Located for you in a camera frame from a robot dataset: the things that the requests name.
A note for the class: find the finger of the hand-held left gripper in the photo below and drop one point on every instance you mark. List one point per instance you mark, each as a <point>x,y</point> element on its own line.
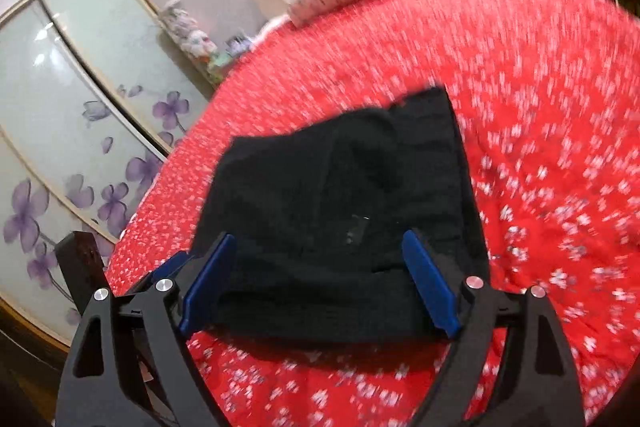
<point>170,263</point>

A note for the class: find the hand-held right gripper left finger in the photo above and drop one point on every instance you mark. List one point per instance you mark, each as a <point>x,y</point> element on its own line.
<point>210,282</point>

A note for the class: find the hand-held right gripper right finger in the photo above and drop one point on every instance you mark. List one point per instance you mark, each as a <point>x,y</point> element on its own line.
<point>430,282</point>

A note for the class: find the black pants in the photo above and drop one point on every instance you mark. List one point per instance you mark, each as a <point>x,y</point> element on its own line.
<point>340,187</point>

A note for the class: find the glass wardrobe with purple flowers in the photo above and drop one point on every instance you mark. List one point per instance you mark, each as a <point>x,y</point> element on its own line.
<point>60,107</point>

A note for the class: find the red floral bedspread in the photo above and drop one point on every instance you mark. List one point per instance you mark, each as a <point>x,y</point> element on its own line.
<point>525,107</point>

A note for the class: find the row of plush toys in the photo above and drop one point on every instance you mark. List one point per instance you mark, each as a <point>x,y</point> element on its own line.
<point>192,37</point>

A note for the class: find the dark wooden bed post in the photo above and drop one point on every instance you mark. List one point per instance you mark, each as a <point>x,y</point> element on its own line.
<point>80,262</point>

